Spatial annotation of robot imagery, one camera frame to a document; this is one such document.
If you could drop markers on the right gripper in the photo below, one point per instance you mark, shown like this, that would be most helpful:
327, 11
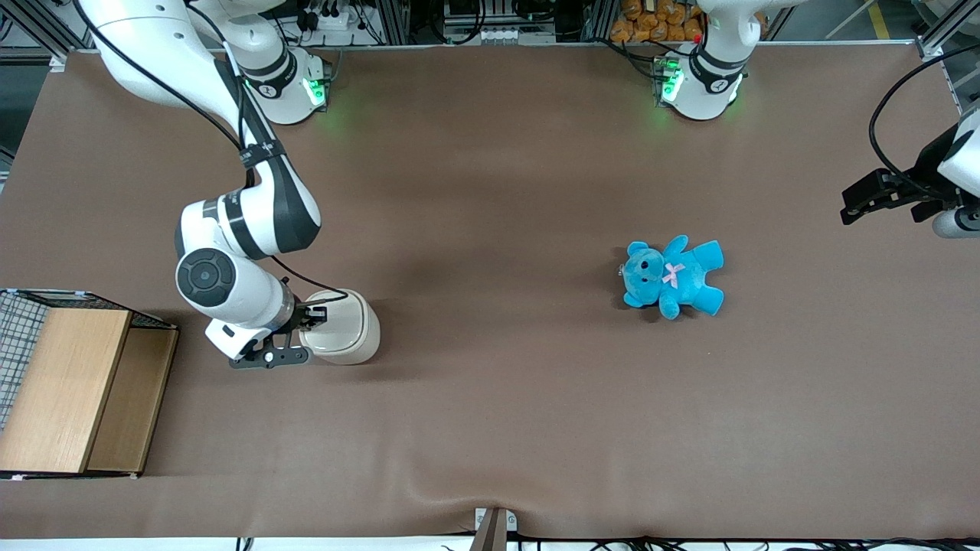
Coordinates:
301, 314

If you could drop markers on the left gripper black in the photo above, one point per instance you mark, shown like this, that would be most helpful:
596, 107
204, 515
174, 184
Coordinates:
923, 173

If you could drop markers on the cream trash can lid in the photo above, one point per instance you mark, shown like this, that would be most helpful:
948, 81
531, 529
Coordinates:
341, 329

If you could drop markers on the dark wooden board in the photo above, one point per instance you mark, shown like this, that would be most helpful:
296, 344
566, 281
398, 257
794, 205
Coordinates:
126, 398

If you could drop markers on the brown table mat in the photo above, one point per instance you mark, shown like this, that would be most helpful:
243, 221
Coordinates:
498, 229

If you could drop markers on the blue teddy bear pink bow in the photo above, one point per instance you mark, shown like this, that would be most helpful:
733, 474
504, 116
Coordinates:
681, 279

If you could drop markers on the light wooden board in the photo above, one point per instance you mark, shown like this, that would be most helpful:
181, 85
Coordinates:
61, 383

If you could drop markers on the orange plush toy pile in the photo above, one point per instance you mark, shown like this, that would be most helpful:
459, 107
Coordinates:
651, 23

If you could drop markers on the white power strip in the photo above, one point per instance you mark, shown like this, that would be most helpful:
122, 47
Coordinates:
337, 19

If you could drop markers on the aluminium frame profile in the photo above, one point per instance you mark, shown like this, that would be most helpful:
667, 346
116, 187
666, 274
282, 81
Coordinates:
945, 27
31, 30

